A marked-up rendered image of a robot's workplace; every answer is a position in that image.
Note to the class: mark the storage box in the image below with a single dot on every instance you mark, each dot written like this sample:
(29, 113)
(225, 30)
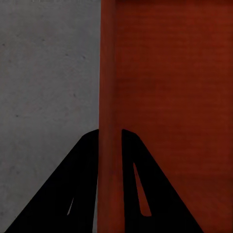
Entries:
(166, 74)

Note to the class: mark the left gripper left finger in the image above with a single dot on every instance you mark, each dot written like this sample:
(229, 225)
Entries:
(66, 202)

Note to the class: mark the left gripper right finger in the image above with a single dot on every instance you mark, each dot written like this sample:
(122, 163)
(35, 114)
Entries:
(169, 213)

